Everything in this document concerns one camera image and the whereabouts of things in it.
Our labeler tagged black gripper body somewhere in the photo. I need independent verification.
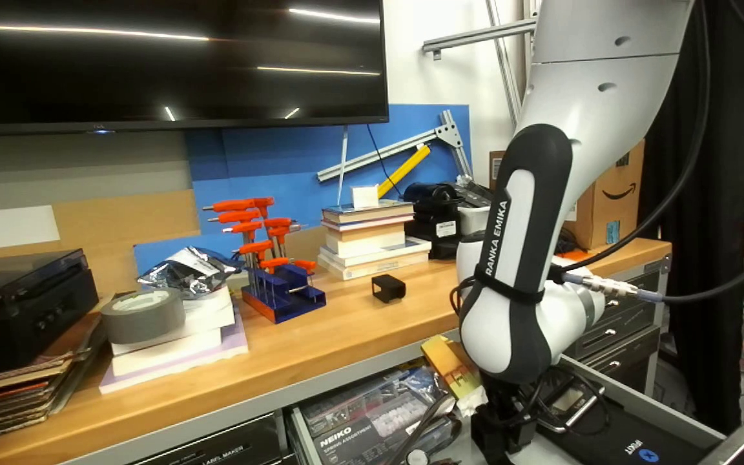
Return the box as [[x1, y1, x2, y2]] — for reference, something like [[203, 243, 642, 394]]
[[473, 380, 554, 465]]

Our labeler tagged black wide cabinet drawer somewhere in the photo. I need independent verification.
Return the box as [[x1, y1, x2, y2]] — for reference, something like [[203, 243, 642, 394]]
[[285, 346, 744, 465]]

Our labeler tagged black plastic piece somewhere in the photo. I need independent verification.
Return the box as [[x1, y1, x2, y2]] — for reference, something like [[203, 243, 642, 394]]
[[369, 270, 408, 305]]

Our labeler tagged black tall cabinet drawer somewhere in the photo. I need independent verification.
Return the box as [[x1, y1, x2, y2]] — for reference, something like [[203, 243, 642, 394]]
[[611, 332, 661, 408]]

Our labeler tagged black narrow cabinet drawer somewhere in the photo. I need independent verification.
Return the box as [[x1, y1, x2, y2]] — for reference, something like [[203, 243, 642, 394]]
[[599, 265, 664, 326], [562, 300, 661, 369]]

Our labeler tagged black flat case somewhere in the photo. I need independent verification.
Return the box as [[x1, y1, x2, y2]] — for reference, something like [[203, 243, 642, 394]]
[[532, 371, 610, 437]]

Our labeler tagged black box blue logo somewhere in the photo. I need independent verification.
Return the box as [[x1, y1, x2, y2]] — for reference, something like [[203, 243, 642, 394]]
[[550, 409, 713, 465]]

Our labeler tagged clear plastic parts bag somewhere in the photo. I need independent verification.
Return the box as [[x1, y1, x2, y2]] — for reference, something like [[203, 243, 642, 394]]
[[300, 362, 464, 465]]

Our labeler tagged orange mat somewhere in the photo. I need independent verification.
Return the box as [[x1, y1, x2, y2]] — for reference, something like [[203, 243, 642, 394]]
[[558, 244, 599, 262]]

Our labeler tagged dark blue tool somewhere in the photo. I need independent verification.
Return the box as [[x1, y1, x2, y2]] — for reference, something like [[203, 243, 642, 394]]
[[558, 217, 583, 256]]

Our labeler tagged large white book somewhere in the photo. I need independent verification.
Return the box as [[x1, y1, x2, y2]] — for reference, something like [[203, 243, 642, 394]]
[[315, 235, 433, 284]]

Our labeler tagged white plastic bin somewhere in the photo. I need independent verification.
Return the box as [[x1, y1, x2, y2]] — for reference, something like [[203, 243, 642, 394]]
[[455, 181, 497, 239]]

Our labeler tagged black bag white label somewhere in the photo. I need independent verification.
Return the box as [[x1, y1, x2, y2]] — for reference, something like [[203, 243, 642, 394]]
[[399, 181, 470, 262]]

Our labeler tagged thick white book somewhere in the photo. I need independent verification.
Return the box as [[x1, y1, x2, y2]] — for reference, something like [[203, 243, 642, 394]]
[[319, 218, 411, 260]]

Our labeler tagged dark cover book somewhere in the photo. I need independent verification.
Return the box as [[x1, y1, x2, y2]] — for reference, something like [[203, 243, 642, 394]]
[[316, 198, 415, 226]]

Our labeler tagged brown cardboard box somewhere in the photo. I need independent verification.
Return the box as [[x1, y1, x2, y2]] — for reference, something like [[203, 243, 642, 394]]
[[571, 140, 648, 253]]

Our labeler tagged small white box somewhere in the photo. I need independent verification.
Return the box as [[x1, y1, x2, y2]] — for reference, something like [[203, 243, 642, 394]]
[[351, 182, 381, 212]]

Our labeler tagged yellow spirit level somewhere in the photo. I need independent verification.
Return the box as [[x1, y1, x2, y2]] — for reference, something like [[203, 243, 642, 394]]
[[375, 141, 433, 200]]

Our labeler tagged black tool cabinet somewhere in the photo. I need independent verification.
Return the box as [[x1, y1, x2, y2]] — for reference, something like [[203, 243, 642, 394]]
[[70, 256, 674, 465]]

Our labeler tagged pale purple board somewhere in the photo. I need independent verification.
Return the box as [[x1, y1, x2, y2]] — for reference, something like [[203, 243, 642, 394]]
[[96, 323, 251, 397]]

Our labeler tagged blue foam board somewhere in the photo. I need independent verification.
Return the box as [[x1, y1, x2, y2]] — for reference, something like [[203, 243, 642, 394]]
[[130, 102, 474, 279]]

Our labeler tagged crumpled silver foil bag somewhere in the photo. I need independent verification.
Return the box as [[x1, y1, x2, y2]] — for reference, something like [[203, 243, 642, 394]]
[[134, 244, 239, 302]]

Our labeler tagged black curtain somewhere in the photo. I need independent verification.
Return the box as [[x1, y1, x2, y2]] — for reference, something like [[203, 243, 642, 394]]
[[636, 0, 744, 437]]

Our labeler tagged brown cardboard panel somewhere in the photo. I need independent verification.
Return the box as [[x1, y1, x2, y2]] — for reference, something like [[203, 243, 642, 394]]
[[48, 187, 200, 302]]

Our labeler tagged stack of thin boards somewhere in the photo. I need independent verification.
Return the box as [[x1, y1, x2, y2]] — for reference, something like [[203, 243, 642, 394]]
[[0, 311, 109, 446]]

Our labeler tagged black hard case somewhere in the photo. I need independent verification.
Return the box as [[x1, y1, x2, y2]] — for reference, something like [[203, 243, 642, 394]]
[[0, 248, 101, 382]]

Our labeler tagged white paper sheet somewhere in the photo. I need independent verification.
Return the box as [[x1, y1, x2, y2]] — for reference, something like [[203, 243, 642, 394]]
[[0, 203, 62, 256]]

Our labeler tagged yellow wrist camera box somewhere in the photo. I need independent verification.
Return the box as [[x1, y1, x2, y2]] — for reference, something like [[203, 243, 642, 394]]
[[417, 332, 488, 416]]

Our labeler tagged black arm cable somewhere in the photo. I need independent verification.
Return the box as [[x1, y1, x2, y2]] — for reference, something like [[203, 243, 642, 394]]
[[550, 0, 744, 305]]

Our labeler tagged orange T-handle hex key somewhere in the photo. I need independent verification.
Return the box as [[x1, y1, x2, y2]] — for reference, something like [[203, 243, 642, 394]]
[[257, 256, 319, 279], [200, 196, 257, 217], [235, 239, 275, 260], [218, 218, 267, 243], [213, 209, 266, 229], [260, 213, 300, 260]]

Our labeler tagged silver aluminium frame bracket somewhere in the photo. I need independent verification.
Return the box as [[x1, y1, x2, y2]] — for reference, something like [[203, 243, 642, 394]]
[[315, 107, 474, 186]]

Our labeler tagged grey duct tape roll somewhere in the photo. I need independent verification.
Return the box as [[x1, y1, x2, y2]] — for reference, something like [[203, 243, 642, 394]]
[[98, 285, 189, 347]]

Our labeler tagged silver wall rail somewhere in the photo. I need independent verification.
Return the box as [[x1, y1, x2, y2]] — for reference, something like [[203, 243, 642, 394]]
[[417, 12, 539, 62]]

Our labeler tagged black wall monitor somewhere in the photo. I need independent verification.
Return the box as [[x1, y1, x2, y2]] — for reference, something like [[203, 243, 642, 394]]
[[0, 0, 390, 136]]

